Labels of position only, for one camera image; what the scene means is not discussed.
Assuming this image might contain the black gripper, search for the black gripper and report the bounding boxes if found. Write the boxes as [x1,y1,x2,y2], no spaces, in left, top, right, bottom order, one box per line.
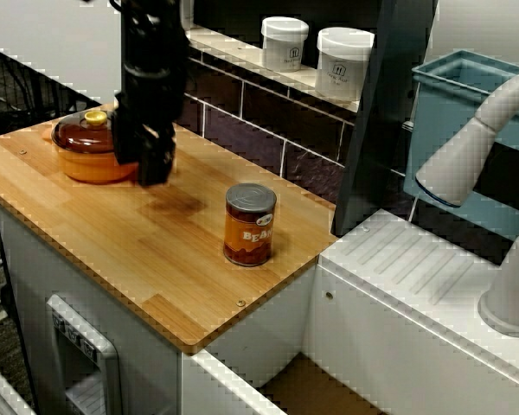
[112,64,187,188]

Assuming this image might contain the orange plastic pot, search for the orange plastic pot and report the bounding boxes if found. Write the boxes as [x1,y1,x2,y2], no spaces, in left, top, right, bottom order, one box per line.
[41,124,140,186]

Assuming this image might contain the brown lid with yellow knob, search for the brown lid with yellow knob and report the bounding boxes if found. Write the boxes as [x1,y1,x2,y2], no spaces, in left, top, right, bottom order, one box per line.
[50,110,119,153]

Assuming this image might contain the orange beans can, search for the orange beans can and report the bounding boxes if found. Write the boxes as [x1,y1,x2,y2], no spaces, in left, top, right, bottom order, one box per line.
[222,182,279,268]

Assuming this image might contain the dark tiled backsplash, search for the dark tiled backsplash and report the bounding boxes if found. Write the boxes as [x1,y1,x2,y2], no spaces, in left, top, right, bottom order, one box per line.
[172,42,416,226]

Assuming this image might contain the beige shelf ledge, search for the beige shelf ledge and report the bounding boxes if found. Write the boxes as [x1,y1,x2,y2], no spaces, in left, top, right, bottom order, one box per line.
[185,25,361,114]

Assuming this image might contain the white labelled jar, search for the white labelled jar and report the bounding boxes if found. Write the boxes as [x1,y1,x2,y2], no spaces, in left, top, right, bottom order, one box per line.
[260,16,310,73]
[315,26,375,103]

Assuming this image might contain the grey dishwasher door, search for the grey dishwasher door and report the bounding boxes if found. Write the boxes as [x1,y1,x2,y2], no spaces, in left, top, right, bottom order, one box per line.
[46,294,122,415]

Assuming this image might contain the white kitchen cabinet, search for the white kitchen cabinet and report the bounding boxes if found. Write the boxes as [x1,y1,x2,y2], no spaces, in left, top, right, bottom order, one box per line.
[0,194,319,415]

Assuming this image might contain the dark grey upright panel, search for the dark grey upright panel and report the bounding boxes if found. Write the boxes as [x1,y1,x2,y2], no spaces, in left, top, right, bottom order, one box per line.
[330,0,440,237]

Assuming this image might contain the white sink unit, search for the white sink unit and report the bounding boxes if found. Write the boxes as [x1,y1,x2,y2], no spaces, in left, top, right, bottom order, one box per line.
[181,209,519,415]

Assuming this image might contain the teal plastic bin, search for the teal plastic bin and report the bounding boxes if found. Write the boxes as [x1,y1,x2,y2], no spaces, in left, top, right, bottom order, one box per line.
[404,49,519,243]

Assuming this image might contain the grey toy faucet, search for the grey toy faucet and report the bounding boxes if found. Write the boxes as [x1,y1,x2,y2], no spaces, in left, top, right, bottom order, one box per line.
[414,67,519,338]

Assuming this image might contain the aluminium frame rail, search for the aluminium frame rail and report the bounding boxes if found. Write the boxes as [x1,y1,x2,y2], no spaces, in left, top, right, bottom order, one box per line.
[0,352,31,415]

